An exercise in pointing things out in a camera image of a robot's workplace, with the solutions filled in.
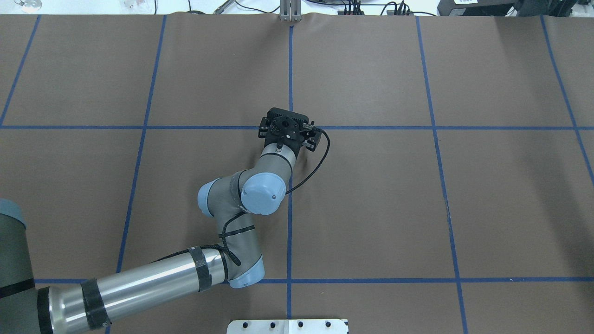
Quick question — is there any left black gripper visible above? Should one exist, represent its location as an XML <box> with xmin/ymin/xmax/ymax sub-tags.
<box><xmin>258</xmin><ymin>117</ymin><xmax>321</xmax><ymax>158</ymax></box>

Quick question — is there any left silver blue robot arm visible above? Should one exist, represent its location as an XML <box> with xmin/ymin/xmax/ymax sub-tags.
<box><xmin>1</xmin><ymin>109</ymin><xmax>330</xmax><ymax>334</ymax></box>

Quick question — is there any black white box device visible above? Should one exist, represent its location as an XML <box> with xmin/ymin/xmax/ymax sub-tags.
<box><xmin>437</xmin><ymin>0</ymin><xmax>517</xmax><ymax>17</ymax></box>

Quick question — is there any clear tape roll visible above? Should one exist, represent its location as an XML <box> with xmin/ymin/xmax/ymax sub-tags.
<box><xmin>13</xmin><ymin>0</ymin><xmax>43</xmax><ymax>13</ymax></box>

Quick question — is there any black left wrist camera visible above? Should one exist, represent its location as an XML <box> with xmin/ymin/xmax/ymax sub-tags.
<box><xmin>266</xmin><ymin>108</ymin><xmax>310</xmax><ymax>131</ymax></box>

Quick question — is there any aluminium frame post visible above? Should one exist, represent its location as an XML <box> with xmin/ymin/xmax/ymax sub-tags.
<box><xmin>278</xmin><ymin>0</ymin><xmax>303</xmax><ymax>22</ymax></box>

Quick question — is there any white camera pedestal column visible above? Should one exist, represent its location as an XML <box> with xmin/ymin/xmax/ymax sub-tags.
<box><xmin>226</xmin><ymin>319</ymin><xmax>349</xmax><ymax>334</ymax></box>

